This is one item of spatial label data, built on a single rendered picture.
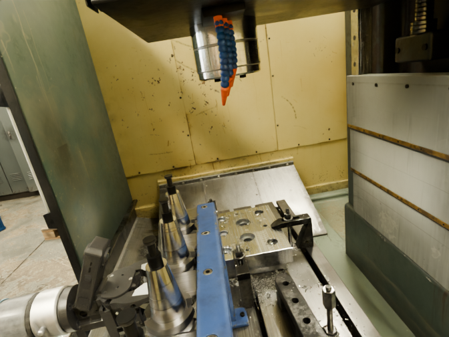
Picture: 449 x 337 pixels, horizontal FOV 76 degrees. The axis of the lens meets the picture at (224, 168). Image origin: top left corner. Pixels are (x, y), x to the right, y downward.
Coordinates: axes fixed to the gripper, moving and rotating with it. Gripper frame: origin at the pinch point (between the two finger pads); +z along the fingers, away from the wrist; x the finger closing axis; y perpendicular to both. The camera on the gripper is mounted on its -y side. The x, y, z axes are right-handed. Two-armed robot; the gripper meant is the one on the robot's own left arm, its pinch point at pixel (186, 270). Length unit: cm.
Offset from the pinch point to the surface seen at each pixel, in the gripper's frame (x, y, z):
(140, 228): -122, 50, -46
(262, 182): -125, 39, 35
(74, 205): -66, 7, -49
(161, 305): 12.9, -5.4, -1.1
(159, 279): 12.5, -8.5, -0.5
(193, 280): 5.5, -1.9, 1.8
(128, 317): 22.4, -13.1, -0.4
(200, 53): -29.7, -34.4, 10.9
